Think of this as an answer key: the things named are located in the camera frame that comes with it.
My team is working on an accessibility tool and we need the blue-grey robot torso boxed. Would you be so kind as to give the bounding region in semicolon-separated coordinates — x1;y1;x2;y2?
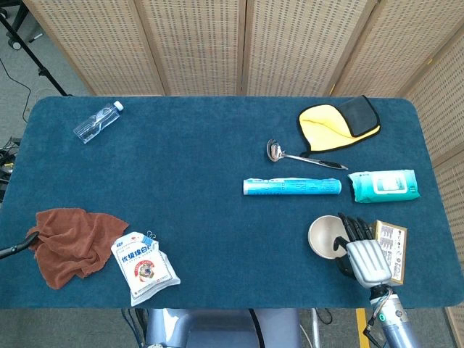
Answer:
144;307;302;348

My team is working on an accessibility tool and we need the yellow and grey cloth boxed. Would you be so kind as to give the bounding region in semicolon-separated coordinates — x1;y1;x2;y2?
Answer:
297;94;382;157

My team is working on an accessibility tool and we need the white pole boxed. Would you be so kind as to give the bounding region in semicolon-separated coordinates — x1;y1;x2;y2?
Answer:
309;307;322;348

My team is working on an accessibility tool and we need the brown towel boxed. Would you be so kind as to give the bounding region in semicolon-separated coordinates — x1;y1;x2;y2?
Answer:
25;207;130;291

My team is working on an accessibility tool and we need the cream bowl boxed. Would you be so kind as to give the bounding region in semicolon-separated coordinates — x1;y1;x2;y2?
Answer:
307;215;351;257
308;237;344;260

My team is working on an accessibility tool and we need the yellow strip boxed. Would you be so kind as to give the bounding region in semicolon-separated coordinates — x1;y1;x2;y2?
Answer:
356;307;371;348

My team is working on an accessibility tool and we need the teal wet wipes pack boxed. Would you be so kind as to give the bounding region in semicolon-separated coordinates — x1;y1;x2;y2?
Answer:
347;168;422;204

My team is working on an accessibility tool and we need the gold carton box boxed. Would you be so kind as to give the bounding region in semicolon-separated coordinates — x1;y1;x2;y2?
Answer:
368;219;409;286

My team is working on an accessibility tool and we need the blue plastic bag roll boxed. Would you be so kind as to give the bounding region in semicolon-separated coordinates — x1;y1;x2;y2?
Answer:
242;176;343;197

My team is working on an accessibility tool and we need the woven folding screen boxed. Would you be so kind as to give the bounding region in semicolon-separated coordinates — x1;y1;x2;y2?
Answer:
22;0;464;348

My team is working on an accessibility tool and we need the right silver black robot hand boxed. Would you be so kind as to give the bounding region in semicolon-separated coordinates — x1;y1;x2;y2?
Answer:
332;212;394;290

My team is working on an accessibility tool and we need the white sugar bag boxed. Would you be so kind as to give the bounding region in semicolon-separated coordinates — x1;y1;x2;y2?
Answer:
111;231;181;307

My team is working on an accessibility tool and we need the black chair base with caster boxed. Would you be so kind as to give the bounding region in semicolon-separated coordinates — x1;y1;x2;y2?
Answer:
0;0;44;51

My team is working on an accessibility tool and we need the black tripod stand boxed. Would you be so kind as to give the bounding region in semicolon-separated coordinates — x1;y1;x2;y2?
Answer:
0;14;75;97

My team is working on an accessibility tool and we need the bundle of cables and plugs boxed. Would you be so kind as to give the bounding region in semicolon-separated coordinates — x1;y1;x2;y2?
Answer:
0;136;22;193

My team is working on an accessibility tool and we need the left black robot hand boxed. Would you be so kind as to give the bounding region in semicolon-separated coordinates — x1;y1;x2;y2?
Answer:
0;231;41;260

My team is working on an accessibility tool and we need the clear plastic water bottle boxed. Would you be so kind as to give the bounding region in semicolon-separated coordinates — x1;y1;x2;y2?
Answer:
72;101;125;145

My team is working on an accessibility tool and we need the steel ladle with black handle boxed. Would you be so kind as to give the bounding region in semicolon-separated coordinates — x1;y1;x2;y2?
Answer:
265;138;349;171

